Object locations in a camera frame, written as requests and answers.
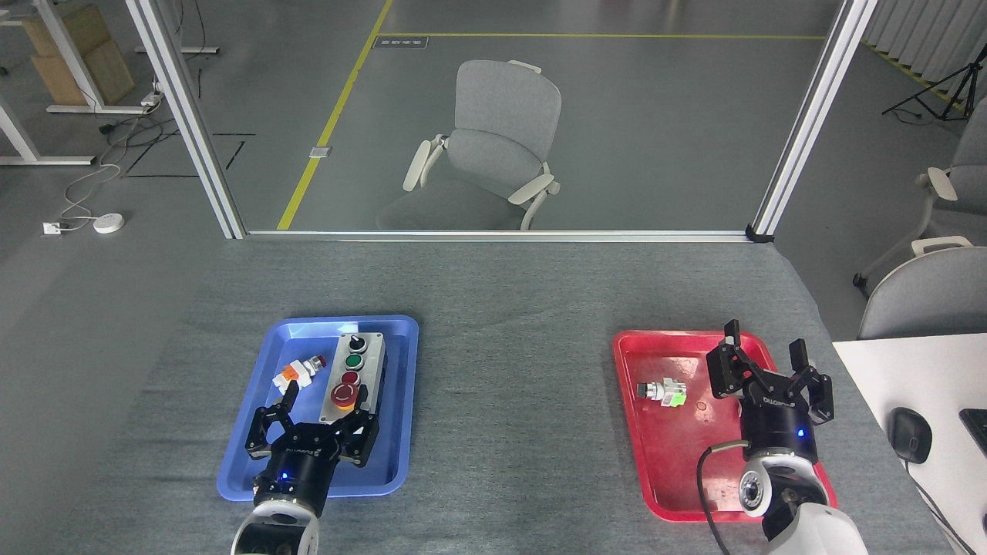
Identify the silver aluminium post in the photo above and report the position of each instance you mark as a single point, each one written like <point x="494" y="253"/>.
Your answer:
<point x="810" y="123"/>
<point x="189" y="123"/>

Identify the grey four-button control box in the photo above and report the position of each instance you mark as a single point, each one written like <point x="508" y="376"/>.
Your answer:
<point x="370" y="354"/>

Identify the blue plastic tray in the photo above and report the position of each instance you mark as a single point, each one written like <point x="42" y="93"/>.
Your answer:
<point x="393" y="455"/>

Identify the white slatted partition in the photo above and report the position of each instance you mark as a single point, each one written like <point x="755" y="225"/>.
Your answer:
<point x="925" y="31"/>

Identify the black keyboard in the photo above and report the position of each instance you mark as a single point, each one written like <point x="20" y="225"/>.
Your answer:
<point x="975" y="428"/>

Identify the grey office chair white arms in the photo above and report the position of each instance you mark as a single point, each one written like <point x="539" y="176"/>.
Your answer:
<point x="497" y="146"/>

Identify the green-backed push button switch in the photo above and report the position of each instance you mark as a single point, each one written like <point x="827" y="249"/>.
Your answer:
<point x="663" y="391"/>

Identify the white desk foot bar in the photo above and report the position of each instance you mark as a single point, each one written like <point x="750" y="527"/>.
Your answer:
<point x="177" y="50"/>

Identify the black computer mouse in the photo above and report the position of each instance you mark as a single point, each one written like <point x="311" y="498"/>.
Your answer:
<point x="910" y="435"/>

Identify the white desk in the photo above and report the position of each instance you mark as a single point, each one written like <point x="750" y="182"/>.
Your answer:
<point x="917" y="370"/>

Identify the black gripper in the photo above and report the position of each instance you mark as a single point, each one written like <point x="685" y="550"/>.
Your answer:
<point x="301" y="470"/>
<point x="775" y="424"/>

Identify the brown cardboard box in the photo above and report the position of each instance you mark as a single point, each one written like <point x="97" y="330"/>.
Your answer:
<point x="85" y="46"/>

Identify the red push button switch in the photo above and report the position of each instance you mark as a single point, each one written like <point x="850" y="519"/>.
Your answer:
<point x="297" y="374"/>

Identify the black post corner bracket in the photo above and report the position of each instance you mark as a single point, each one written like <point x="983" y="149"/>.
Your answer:
<point x="759" y="233"/>

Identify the white power strip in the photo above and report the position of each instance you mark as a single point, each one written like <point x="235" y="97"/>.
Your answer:
<point x="151" y="98"/>

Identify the white desk leg frame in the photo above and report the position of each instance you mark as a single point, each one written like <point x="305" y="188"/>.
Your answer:
<point x="73" y="54"/>
<point x="23" y="139"/>

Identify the dark floor sign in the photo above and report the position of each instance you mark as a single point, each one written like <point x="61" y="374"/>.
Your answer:
<point x="400" y="42"/>

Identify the grey office chair white frame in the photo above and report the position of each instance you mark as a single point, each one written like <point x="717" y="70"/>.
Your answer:
<point x="968" y="185"/>

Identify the white round floor device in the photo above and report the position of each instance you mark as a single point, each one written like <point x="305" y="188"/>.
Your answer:
<point x="109" y="223"/>

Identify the red plastic tray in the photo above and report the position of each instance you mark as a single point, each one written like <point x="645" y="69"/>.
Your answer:
<point x="678" y="455"/>

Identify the silver aluminium rail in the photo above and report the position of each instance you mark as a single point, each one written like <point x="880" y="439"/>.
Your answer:
<point x="493" y="235"/>

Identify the grey chair backrest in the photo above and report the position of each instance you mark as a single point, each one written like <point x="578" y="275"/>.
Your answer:
<point x="925" y="297"/>

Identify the grey table cloth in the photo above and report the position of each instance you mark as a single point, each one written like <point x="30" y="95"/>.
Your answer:
<point x="517" y="308"/>

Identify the black tripod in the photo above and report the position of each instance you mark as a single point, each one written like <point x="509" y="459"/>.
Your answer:
<point x="944" y="89"/>

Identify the silver floor plate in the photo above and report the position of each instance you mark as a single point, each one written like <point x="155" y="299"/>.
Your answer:
<point x="320" y="152"/>

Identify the white wall socket plug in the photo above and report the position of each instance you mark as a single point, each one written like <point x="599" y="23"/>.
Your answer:
<point x="52" y="228"/>

